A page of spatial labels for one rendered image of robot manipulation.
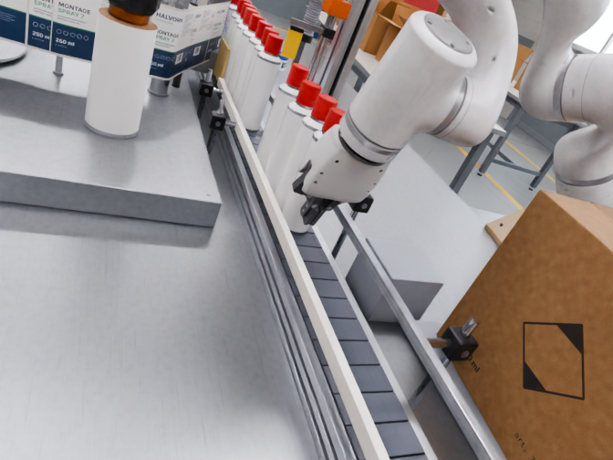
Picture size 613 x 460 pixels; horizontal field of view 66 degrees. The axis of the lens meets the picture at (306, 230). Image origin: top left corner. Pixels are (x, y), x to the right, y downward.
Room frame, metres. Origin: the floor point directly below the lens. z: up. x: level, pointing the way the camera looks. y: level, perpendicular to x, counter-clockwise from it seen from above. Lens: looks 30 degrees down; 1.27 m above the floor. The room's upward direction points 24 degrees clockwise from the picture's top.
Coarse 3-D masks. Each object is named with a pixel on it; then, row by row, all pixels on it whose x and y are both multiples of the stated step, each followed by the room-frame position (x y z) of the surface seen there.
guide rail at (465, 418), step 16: (272, 96) 1.01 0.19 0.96; (336, 208) 0.64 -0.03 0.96; (352, 224) 0.60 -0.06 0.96; (352, 240) 0.58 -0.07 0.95; (368, 256) 0.54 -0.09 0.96; (384, 272) 0.51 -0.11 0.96; (384, 288) 0.49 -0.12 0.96; (400, 304) 0.46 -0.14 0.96; (400, 320) 0.44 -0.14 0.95; (416, 336) 0.42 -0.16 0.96; (432, 352) 0.40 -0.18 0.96; (432, 368) 0.38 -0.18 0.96; (448, 384) 0.36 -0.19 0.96; (448, 400) 0.35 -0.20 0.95; (464, 400) 0.35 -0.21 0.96; (464, 416) 0.33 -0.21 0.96; (464, 432) 0.33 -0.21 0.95; (480, 432) 0.32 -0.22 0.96; (480, 448) 0.31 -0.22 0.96
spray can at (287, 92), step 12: (300, 72) 0.82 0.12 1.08; (288, 84) 0.82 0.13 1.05; (300, 84) 0.82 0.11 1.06; (276, 96) 0.82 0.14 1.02; (288, 96) 0.81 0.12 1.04; (276, 108) 0.81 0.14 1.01; (276, 120) 0.81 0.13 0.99; (264, 132) 0.82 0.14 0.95; (276, 132) 0.81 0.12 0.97; (264, 144) 0.81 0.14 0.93; (264, 156) 0.81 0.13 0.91; (264, 168) 0.81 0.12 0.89
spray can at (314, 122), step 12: (324, 96) 0.71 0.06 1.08; (324, 108) 0.70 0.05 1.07; (312, 120) 0.70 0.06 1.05; (324, 120) 0.70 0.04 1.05; (300, 132) 0.70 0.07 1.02; (312, 132) 0.69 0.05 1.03; (300, 144) 0.69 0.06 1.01; (288, 156) 0.71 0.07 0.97; (300, 156) 0.69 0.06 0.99; (288, 168) 0.69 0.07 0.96; (288, 180) 0.69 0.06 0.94; (276, 192) 0.70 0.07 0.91; (288, 192) 0.69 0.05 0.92
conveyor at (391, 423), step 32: (256, 192) 0.73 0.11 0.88; (320, 256) 0.62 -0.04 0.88; (320, 288) 0.54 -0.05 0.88; (352, 320) 0.50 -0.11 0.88; (320, 352) 0.42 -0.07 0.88; (352, 352) 0.44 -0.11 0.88; (384, 384) 0.41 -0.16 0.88; (384, 416) 0.37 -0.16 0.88; (352, 448) 0.32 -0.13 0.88; (416, 448) 0.35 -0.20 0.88
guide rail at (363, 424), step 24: (240, 120) 0.92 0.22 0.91; (264, 192) 0.68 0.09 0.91; (288, 240) 0.57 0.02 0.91; (288, 264) 0.54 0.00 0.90; (312, 288) 0.48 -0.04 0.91; (312, 312) 0.45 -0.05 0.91; (336, 360) 0.38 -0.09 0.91; (360, 408) 0.33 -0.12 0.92; (360, 432) 0.32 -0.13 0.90; (384, 456) 0.29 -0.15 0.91
